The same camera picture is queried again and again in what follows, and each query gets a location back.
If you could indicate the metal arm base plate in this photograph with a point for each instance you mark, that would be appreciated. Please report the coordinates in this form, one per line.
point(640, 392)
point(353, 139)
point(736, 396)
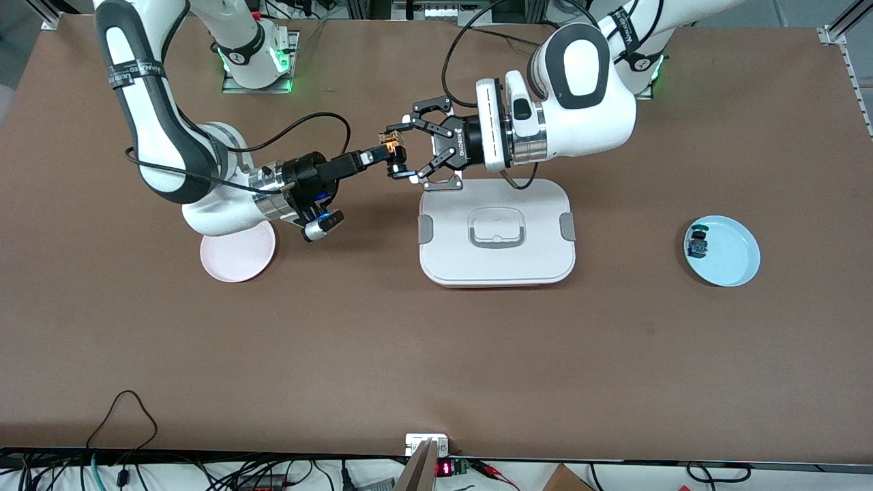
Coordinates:
point(646, 97)
point(256, 90)

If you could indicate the orange push button switch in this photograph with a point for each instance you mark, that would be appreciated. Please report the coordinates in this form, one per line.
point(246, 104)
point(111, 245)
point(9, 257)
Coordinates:
point(392, 145)

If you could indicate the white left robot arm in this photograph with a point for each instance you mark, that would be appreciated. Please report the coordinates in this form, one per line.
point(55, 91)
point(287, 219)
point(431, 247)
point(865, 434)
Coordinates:
point(586, 123)

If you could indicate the white power strip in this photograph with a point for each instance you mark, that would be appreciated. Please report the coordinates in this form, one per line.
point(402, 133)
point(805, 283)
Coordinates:
point(443, 12)

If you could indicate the aluminium corner profile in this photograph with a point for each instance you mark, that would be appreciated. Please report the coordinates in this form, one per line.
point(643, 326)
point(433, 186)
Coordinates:
point(51, 20)
point(835, 31)

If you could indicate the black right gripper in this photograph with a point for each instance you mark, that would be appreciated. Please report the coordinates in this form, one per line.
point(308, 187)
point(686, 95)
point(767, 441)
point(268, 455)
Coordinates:
point(308, 178)

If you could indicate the grey metal bar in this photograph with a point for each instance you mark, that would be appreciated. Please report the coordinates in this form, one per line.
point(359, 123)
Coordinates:
point(417, 470)

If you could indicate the blue push button switch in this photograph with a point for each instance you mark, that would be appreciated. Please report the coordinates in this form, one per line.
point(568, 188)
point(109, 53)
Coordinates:
point(697, 245)

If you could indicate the brown cardboard box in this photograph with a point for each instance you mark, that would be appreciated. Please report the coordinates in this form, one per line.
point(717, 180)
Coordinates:
point(566, 481)

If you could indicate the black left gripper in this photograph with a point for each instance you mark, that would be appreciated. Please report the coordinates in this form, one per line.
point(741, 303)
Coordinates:
point(462, 151)

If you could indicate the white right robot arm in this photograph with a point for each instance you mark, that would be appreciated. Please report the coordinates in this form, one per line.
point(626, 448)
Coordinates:
point(157, 136)

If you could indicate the light blue round plate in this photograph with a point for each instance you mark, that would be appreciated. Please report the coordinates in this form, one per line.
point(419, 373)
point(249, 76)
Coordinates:
point(733, 252)

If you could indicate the red clip lead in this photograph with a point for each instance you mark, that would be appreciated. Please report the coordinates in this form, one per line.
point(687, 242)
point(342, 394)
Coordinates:
point(494, 472)

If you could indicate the white connector block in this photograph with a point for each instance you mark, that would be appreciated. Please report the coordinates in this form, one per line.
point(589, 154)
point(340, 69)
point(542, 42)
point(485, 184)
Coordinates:
point(416, 442)

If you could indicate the perforated metal rail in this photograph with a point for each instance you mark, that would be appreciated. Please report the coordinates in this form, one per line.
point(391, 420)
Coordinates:
point(856, 82)

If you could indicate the black table edge strip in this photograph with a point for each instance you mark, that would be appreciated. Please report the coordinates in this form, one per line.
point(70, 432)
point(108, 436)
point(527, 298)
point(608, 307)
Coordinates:
point(204, 455)

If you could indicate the pink round plate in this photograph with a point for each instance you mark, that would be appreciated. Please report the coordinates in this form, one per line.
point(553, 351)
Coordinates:
point(239, 262)

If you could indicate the red digit display module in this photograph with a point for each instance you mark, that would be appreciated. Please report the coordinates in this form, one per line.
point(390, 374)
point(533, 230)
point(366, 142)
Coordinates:
point(445, 468)

